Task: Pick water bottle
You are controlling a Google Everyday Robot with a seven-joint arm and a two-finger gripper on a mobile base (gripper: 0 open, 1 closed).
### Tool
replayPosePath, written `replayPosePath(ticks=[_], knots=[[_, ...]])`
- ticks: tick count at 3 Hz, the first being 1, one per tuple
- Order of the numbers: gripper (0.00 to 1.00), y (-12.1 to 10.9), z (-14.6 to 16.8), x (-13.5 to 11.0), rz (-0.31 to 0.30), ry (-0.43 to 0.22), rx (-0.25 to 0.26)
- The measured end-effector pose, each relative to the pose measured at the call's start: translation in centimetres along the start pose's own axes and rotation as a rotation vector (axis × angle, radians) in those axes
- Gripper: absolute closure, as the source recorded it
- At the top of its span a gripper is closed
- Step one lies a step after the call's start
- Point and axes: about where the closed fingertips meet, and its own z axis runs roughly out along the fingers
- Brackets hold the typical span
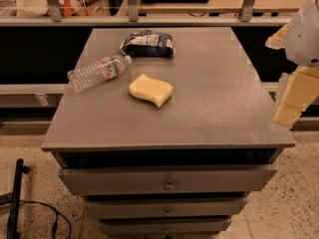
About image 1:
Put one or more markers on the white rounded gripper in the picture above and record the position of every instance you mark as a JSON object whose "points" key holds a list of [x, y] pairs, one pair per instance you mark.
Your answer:
{"points": [[305, 39]]}

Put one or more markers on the clear plastic water bottle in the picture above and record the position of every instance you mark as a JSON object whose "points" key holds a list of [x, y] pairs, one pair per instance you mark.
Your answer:
{"points": [[99, 71]]}

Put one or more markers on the yellow sponge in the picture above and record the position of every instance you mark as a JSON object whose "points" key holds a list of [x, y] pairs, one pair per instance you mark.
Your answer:
{"points": [[151, 90]]}

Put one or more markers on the top grey drawer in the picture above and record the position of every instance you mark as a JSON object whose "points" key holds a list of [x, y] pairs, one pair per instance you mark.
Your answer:
{"points": [[166, 179]]}

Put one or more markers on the grey drawer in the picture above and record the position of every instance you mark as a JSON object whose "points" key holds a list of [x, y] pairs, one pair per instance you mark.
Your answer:
{"points": [[166, 179], [163, 208], [164, 226]]}

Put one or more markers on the blue white snack bag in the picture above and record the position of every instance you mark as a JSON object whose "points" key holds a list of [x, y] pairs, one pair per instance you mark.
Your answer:
{"points": [[148, 43]]}

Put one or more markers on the middle grey drawer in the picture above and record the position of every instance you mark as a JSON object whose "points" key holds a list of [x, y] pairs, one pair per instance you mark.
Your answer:
{"points": [[163, 208]]}

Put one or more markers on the bottom grey drawer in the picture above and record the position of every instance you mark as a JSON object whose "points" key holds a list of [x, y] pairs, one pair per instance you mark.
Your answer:
{"points": [[164, 226]]}

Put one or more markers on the white orange bag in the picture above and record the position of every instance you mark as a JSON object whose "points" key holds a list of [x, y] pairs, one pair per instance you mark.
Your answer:
{"points": [[54, 8]]}

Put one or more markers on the black stand pole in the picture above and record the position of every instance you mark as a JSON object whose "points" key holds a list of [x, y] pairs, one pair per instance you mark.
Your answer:
{"points": [[20, 169]]}

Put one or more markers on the metal railing frame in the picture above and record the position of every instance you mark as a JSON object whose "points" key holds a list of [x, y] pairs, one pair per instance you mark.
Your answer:
{"points": [[214, 13]]}

